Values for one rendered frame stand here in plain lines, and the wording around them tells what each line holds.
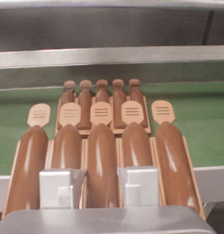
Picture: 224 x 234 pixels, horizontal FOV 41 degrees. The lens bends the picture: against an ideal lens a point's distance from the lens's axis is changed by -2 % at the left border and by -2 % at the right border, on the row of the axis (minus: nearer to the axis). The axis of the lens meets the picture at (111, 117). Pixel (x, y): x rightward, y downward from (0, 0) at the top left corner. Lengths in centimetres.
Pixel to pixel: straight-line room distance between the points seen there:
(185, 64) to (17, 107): 23
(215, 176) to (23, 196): 24
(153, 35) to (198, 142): 21
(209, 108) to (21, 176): 30
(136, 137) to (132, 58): 25
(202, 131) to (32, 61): 24
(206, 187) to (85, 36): 29
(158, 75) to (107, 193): 30
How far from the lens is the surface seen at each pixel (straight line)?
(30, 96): 43
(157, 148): 19
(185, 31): 52
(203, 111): 41
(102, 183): 16
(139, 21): 49
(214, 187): 37
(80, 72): 43
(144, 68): 43
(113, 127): 34
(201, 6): 31
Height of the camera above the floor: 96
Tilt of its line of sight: 45 degrees down
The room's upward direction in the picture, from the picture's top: 3 degrees clockwise
